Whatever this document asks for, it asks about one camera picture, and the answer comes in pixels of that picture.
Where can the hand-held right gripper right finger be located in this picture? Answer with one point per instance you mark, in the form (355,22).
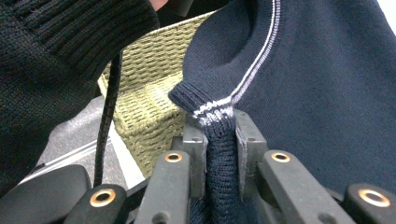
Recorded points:
(286,189)

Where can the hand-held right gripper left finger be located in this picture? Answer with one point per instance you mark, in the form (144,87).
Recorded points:
(171,186)

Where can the dark knit vest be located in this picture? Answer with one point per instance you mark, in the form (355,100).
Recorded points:
(311,93)

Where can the aluminium rail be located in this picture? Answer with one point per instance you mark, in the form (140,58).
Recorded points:
(71,155)

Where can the green woven basket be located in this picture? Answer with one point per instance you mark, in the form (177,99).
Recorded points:
(146,93)

